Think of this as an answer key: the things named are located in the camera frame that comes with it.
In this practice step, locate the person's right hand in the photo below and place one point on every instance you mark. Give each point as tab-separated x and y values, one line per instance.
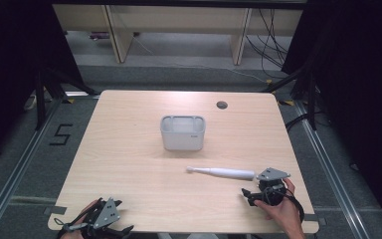
283	212

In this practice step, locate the white floor object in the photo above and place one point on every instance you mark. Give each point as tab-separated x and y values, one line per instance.
30	103

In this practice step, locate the black metal stand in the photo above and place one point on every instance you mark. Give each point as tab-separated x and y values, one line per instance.
44	89
306	89

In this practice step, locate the person's left hand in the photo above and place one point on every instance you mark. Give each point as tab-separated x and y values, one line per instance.
85	209

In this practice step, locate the black curtain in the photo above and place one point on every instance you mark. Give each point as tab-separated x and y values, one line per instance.
361	83
13	66

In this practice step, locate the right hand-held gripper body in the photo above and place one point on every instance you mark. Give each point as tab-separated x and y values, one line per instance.
272	175

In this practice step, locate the metal floor rail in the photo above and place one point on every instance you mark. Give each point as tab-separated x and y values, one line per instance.
16	166
331	169

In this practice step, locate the white electric toothbrush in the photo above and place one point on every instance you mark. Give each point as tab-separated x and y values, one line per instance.
224	172

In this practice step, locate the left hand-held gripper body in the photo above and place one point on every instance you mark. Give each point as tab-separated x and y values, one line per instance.
107	214

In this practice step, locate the white plastic storage container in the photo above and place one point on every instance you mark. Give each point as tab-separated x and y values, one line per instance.
183	136

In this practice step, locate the grey tape strip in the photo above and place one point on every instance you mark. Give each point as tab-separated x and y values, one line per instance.
55	210
315	219

